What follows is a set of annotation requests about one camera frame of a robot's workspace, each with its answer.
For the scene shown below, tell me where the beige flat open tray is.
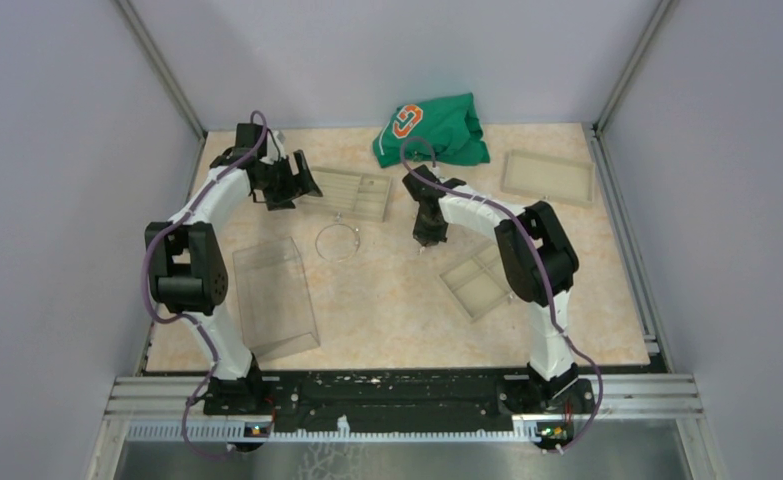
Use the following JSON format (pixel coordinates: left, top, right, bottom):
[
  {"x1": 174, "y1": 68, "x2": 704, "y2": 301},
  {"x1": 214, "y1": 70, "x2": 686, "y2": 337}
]
[{"x1": 501, "y1": 149, "x2": 596, "y2": 208}]

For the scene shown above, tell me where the silver wire choker necklace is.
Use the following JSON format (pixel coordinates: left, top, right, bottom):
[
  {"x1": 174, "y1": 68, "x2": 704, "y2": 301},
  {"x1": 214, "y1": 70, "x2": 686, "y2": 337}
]
[{"x1": 314, "y1": 223, "x2": 363, "y2": 263}]

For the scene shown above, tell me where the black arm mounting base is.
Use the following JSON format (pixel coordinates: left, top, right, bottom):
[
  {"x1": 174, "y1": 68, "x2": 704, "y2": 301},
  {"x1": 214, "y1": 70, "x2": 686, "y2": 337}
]
[{"x1": 196, "y1": 367, "x2": 595, "y2": 434}]

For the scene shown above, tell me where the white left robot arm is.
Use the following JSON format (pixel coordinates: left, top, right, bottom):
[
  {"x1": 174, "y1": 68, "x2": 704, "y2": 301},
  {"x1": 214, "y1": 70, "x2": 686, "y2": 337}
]
[{"x1": 140, "y1": 119, "x2": 323, "y2": 414}]

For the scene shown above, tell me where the beige four-compartment tray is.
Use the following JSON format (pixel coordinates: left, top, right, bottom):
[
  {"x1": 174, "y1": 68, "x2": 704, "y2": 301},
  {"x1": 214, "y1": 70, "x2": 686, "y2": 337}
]
[{"x1": 438, "y1": 242, "x2": 514, "y2": 323}]

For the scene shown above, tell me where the green cloth with orange logo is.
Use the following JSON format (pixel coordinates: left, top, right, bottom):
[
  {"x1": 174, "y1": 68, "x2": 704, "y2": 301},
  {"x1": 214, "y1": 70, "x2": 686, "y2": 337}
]
[{"x1": 371, "y1": 93, "x2": 491, "y2": 168}]

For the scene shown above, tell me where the clear acrylic box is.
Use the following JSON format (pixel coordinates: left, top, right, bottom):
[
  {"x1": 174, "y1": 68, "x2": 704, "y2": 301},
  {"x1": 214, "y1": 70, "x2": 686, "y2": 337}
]
[{"x1": 233, "y1": 237, "x2": 320, "y2": 362}]

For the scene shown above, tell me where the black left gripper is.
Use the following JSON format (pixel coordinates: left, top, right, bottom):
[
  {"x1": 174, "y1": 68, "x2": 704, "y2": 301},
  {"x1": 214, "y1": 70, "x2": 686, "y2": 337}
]
[{"x1": 257, "y1": 149, "x2": 322, "y2": 211}]

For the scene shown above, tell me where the beige ring roll tray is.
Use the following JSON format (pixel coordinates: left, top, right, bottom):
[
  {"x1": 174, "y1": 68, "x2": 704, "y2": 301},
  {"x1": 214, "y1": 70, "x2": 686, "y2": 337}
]
[{"x1": 297, "y1": 167, "x2": 391, "y2": 223}]

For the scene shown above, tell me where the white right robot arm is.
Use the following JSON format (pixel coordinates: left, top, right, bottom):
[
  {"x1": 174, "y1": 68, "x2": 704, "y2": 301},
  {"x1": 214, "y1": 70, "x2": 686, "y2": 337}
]
[{"x1": 403, "y1": 165, "x2": 579, "y2": 412}]

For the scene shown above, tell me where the aluminium front frame rail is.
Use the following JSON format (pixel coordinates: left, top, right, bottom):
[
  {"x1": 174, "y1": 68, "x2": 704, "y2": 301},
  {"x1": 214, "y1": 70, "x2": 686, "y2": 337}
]
[{"x1": 104, "y1": 371, "x2": 704, "y2": 445}]

